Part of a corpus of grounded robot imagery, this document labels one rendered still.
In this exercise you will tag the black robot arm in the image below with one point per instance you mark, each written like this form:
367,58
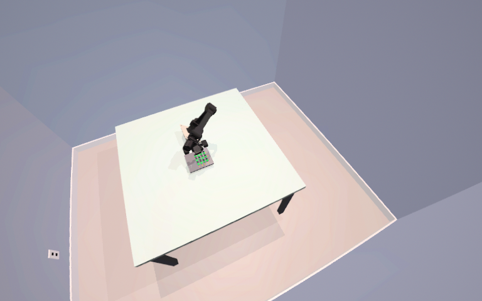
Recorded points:
195,129

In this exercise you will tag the pale mauve switch panel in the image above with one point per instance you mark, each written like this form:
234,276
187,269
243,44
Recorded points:
200,161

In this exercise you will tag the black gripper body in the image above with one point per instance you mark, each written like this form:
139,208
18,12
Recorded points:
203,143

